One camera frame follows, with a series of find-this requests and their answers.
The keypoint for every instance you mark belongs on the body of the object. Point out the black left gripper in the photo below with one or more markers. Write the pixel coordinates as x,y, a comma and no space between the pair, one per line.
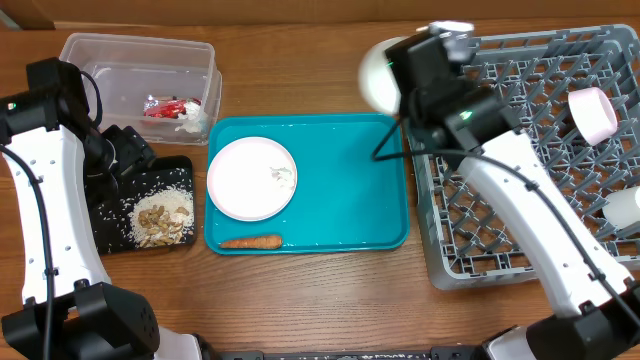
134,151

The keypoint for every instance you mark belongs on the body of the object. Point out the red foil wrapper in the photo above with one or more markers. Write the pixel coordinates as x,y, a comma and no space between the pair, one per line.
162,107

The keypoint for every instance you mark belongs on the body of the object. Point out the white bowl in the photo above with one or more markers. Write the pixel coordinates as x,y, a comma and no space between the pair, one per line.
376,81

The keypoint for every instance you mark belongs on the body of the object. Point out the small white plate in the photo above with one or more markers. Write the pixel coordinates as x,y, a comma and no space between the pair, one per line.
593,114

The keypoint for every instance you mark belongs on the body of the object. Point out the white napkin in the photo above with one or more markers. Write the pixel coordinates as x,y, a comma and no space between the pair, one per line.
192,119

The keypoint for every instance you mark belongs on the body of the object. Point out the white paper cup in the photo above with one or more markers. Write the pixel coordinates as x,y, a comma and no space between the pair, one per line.
622,207

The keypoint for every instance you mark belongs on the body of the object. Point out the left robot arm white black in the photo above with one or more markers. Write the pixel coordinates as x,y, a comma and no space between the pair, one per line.
61,159

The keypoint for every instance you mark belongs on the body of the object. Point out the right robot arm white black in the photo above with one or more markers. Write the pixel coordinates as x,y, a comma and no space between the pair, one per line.
594,299

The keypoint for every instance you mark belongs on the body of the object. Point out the black waste tray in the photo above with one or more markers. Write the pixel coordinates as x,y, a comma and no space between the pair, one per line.
166,171

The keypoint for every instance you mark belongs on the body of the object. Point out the clear plastic waste bin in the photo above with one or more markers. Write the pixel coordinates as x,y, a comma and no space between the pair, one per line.
125,70

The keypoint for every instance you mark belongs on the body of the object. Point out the grey plastic dishwasher rack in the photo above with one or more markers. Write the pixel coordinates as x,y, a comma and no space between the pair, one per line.
465,243

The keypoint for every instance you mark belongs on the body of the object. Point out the rice and food scraps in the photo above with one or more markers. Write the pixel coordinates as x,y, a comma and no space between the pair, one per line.
159,217

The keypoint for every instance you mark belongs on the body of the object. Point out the large white plate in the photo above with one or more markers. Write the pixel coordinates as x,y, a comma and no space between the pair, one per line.
252,179

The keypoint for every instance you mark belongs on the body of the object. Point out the orange carrot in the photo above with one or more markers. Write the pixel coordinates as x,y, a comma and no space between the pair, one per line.
266,242

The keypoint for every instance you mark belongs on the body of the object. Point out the teal plastic serving tray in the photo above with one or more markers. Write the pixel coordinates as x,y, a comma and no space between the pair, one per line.
344,201

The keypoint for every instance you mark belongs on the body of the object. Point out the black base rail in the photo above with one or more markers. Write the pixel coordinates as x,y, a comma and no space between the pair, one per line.
448,352

